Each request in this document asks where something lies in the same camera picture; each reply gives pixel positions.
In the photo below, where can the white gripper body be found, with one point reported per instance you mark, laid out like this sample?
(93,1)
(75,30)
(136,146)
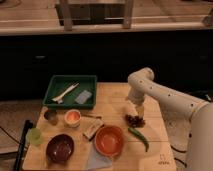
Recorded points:
(140,110)

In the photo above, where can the light green cup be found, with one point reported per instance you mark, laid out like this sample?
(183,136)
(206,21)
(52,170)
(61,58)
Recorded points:
(34,137)

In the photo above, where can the black bar stand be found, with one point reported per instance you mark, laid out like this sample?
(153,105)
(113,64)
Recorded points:
(27,125)

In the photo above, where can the dark brown bowl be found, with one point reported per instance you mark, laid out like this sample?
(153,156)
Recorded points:
(60,148)

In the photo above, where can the dark purple grape bunch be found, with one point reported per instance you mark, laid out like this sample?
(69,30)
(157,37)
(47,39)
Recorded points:
(134,121)

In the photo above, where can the white cup orange inside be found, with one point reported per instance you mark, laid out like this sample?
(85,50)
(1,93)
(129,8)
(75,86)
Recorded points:
(72,118)

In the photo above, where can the wooden block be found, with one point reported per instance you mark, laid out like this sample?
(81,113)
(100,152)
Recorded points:
(93,128)

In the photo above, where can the orange bowl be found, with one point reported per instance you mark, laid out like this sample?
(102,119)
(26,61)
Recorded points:
(109,141)

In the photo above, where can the wooden frame structure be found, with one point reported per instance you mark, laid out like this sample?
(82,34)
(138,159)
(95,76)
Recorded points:
(94,12)

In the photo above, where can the grey cloth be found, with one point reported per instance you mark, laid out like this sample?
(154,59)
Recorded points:
(97,161)

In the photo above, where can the green plastic tray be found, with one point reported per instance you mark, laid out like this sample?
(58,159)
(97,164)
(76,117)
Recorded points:
(71,91)

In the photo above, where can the small brown cup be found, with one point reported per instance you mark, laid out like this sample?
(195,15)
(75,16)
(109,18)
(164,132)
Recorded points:
(51,116)

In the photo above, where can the grey sponge block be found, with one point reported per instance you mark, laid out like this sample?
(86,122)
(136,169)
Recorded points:
(83,97)

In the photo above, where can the green chili pepper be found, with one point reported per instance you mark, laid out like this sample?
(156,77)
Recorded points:
(140,136)

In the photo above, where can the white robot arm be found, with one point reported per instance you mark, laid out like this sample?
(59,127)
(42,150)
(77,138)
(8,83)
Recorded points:
(199,112)

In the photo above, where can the white plastic fork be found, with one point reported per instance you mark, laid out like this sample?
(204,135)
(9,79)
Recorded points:
(59,98)

